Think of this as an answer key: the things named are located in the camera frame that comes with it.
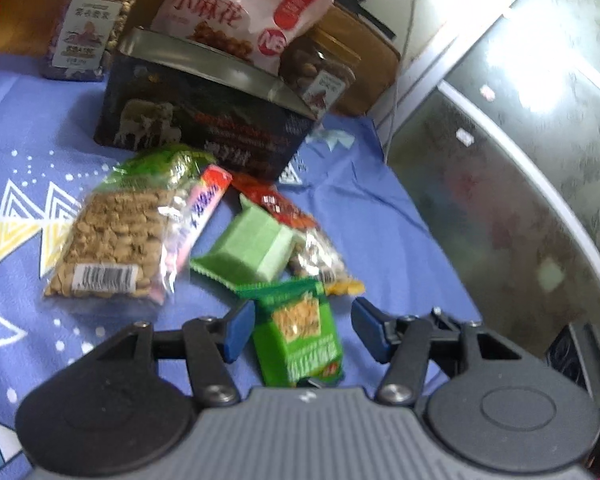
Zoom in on black tape strips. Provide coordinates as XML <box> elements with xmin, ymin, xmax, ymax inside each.
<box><xmin>337</xmin><ymin>0</ymin><xmax>397</xmax><ymax>39</ymax></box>

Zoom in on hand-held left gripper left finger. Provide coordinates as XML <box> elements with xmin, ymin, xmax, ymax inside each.
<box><xmin>87</xmin><ymin>300</ymin><xmax>257</xmax><ymax>408</ymax></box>

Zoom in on pink snack bar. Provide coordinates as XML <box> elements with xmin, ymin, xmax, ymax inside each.
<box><xmin>162</xmin><ymin>164</ymin><xmax>233</xmax><ymax>273</ymax></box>

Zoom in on pecan nut jar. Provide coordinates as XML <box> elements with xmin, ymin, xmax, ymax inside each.
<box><xmin>279</xmin><ymin>27</ymin><xmax>362</xmax><ymax>117</ymax></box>

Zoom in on peanut bag with green top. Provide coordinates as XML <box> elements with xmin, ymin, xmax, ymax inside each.
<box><xmin>42</xmin><ymin>142</ymin><xmax>216</xmax><ymax>307</ymax></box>

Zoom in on white cable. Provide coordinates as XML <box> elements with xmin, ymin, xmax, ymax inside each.
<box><xmin>382</xmin><ymin>0</ymin><xmax>423</xmax><ymax>163</ymax></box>

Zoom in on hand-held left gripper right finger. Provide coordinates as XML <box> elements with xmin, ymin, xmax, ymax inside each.
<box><xmin>350</xmin><ymin>296</ymin><xmax>524</xmax><ymax>408</ymax></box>

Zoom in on frosted glass door cabinet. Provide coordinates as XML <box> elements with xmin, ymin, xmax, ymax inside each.
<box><xmin>385</xmin><ymin>0</ymin><xmax>600</xmax><ymax>361</ymax></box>

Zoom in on dark tin box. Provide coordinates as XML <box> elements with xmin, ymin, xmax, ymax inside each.
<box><xmin>94</xmin><ymin>26</ymin><xmax>317</xmax><ymax>185</ymax></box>

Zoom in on pink snack bag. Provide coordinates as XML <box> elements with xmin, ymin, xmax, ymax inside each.
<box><xmin>150</xmin><ymin>0</ymin><xmax>337</xmax><ymax>75</ymax></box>

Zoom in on light green snack packet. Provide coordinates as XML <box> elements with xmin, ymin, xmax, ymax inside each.
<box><xmin>189</xmin><ymin>195</ymin><xmax>297</xmax><ymax>291</ymax></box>

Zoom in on dark green snack packet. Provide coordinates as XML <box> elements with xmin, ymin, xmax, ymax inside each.
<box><xmin>235</xmin><ymin>277</ymin><xmax>346</xmax><ymax>389</ymax></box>

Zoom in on blue printed cloth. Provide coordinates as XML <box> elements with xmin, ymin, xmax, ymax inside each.
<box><xmin>0</xmin><ymin>52</ymin><xmax>483</xmax><ymax>480</ymax></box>

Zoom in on cashew nut jar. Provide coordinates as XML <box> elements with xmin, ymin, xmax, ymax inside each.
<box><xmin>41</xmin><ymin>0</ymin><xmax>149</xmax><ymax>83</ymax></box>

